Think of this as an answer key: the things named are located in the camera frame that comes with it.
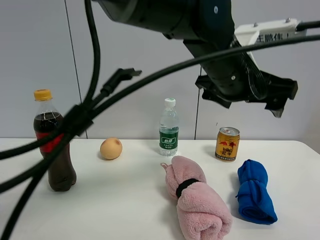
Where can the cola bottle yellow cap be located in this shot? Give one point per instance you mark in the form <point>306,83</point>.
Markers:
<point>61,174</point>

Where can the yellowish peach fruit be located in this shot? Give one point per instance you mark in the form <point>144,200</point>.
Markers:
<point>111,148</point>

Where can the black band on pink towel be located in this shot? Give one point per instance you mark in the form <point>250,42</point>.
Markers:
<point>184,185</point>

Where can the gold energy drink can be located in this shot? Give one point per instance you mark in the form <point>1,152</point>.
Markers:
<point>227,144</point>

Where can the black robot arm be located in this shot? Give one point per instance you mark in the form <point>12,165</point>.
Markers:
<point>205,27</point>

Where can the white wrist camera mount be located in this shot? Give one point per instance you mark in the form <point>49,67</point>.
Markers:
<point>270,31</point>

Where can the rolled pink fluffy towel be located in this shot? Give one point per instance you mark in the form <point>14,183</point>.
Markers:
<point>201,212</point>

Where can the blue towel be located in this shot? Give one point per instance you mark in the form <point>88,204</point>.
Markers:
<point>254,203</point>

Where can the water bottle green label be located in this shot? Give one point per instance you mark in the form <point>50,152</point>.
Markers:
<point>169,129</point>

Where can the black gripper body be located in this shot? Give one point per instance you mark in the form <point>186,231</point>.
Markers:
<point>279,90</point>

